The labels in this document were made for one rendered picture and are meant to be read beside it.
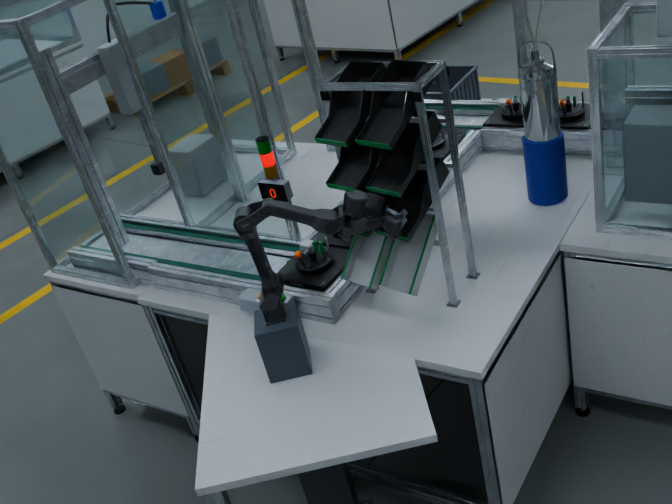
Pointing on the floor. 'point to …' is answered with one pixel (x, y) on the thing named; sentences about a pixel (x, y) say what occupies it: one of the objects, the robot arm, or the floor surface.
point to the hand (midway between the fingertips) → (389, 215)
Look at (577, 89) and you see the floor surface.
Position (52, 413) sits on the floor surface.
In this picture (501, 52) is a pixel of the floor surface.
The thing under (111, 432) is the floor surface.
